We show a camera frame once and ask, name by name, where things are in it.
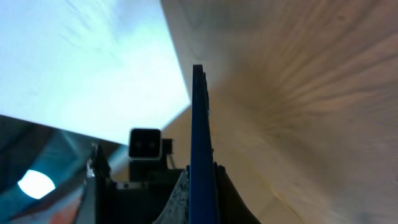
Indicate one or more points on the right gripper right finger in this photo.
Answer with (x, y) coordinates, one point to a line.
(232, 209)

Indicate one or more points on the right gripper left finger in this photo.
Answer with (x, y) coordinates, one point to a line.
(96, 205)

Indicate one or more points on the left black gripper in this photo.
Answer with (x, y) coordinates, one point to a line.
(141, 201)

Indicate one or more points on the blue Galaxy smartphone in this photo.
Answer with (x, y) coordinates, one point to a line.
(203, 199)

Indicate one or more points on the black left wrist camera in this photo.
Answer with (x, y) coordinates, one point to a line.
(148, 153)

